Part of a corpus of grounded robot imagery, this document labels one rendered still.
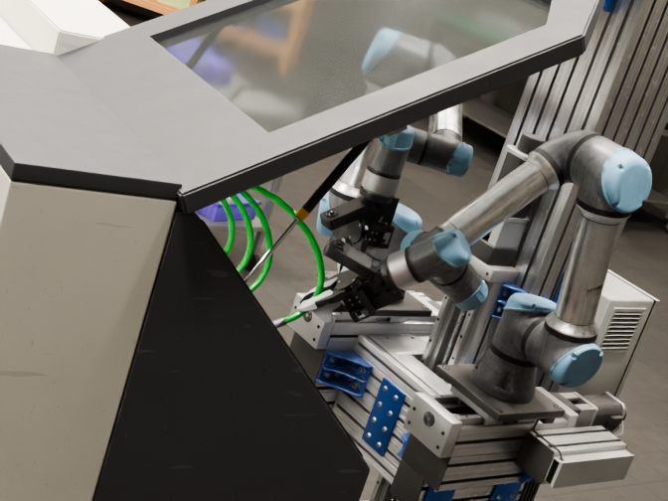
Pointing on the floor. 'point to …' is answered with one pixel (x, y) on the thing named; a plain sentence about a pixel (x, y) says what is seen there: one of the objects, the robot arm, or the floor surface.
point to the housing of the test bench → (69, 271)
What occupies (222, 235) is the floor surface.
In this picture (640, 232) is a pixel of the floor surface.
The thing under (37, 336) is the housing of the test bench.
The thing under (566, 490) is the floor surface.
